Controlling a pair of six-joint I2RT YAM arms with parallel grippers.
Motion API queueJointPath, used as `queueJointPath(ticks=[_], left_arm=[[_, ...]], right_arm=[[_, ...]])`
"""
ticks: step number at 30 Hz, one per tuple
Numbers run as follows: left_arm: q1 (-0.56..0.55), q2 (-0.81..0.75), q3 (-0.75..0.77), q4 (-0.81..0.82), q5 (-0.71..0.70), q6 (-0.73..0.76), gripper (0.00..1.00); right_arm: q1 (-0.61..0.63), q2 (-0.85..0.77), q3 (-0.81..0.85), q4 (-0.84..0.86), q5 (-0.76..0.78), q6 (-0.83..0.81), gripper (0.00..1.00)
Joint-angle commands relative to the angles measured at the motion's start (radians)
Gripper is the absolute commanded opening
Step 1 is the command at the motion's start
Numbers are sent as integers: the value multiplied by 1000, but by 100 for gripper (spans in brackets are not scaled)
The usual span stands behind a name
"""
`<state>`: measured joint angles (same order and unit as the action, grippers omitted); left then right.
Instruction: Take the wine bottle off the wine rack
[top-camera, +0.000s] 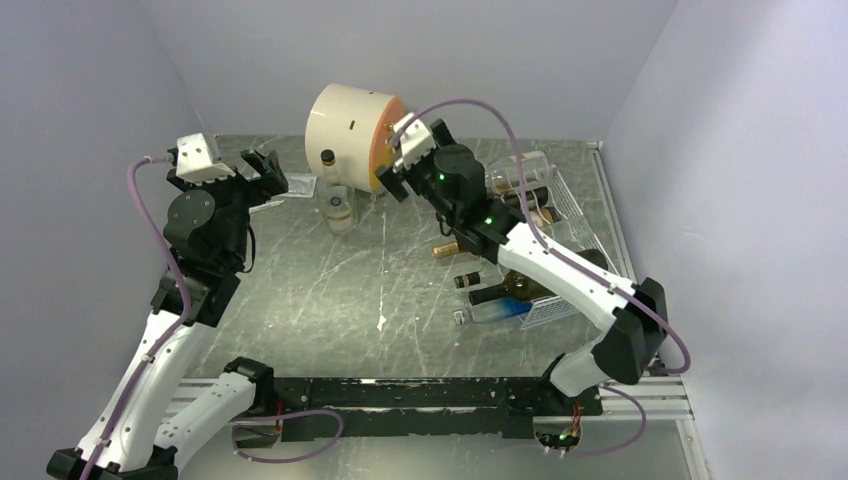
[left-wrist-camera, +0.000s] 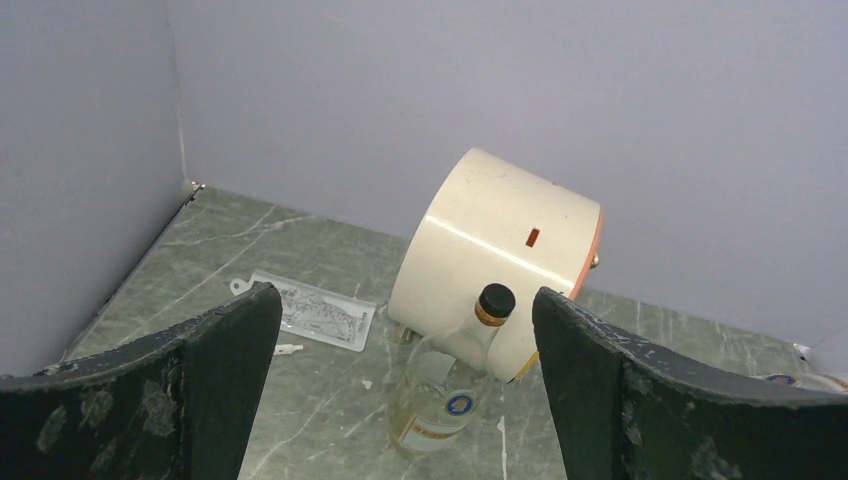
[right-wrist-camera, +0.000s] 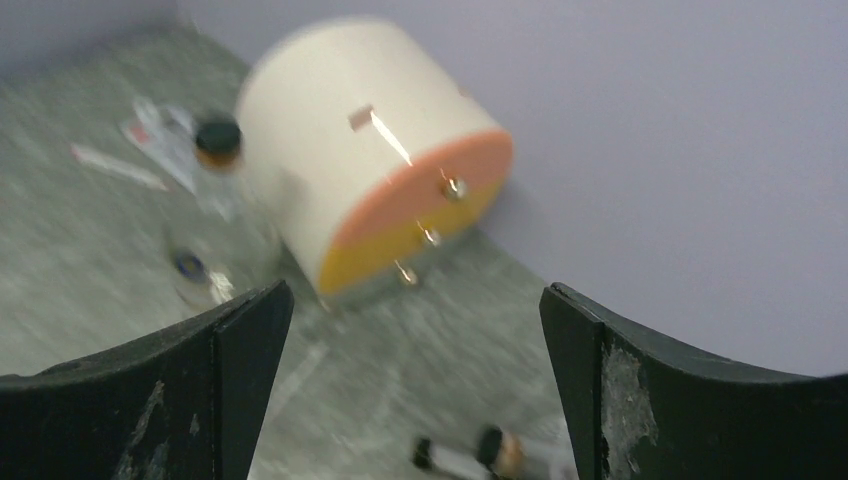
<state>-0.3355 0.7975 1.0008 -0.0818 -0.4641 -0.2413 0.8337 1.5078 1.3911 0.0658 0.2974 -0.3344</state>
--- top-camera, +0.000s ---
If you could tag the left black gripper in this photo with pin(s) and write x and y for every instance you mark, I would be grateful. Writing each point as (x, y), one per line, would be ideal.
(271, 181)

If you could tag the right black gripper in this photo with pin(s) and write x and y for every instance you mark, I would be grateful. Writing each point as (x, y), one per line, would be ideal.
(393, 178)

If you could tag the clear bottle yellow label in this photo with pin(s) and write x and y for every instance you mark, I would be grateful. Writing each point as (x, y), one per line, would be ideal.
(337, 197)

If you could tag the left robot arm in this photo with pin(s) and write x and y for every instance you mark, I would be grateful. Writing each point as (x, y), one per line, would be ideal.
(208, 242)

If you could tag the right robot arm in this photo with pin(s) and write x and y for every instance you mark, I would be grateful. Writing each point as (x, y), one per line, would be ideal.
(625, 310)

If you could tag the red bottle gold cap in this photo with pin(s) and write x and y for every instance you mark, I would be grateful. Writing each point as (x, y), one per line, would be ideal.
(542, 218)

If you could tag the clear bottle black cap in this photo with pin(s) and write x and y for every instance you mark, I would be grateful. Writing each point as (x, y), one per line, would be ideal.
(482, 276)

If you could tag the dark bottle silver cap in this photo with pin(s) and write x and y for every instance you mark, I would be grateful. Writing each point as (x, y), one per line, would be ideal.
(534, 198)

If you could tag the dark green wine bottle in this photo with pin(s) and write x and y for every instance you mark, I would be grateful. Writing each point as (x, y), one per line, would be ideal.
(515, 286)

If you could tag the blue clear bottle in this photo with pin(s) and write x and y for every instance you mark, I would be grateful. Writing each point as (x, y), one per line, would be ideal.
(491, 311)

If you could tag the white marker pen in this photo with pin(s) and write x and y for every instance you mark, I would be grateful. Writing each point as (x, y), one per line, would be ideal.
(265, 206)

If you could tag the cream cylindrical drum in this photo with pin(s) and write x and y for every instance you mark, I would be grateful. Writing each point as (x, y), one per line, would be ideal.
(356, 125)

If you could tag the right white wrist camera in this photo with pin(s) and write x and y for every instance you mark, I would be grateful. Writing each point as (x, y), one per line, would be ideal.
(411, 140)

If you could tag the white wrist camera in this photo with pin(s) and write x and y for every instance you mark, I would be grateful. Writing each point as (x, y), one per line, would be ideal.
(411, 140)
(198, 160)

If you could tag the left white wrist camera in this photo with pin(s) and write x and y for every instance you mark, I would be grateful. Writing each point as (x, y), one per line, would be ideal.
(198, 160)

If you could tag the white wire wine rack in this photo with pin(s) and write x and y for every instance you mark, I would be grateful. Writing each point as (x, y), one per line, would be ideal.
(573, 232)

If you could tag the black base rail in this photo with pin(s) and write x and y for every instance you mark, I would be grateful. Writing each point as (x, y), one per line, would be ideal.
(507, 406)

